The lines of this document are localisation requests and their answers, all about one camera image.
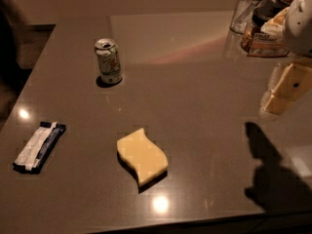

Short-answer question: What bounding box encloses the cream white gripper body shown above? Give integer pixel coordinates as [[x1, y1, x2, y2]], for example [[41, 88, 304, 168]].
[[259, 60, 312, 121]]

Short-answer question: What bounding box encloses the green white 7up can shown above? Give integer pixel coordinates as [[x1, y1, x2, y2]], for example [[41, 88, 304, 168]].
[[95, 38, 123, 85]]

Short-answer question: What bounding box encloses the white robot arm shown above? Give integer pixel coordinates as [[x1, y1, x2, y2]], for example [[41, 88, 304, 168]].
[[259, 0, 312, 121]]

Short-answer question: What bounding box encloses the fruit snack packet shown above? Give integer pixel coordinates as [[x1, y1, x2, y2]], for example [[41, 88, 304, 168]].
[[247, 7, 291, 59]]

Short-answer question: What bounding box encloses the clear glass cup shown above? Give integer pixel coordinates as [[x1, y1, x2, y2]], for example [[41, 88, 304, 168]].
[[230, 0, 266, 34]]

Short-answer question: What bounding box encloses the yellow wavy sponge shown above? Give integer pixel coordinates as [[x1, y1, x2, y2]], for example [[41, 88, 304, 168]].
[[117, 128, 169, 187]]

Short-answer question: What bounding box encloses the blue white snack bar wrapper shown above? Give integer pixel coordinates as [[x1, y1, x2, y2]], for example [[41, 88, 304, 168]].
[[13, 122, 66, 175]]

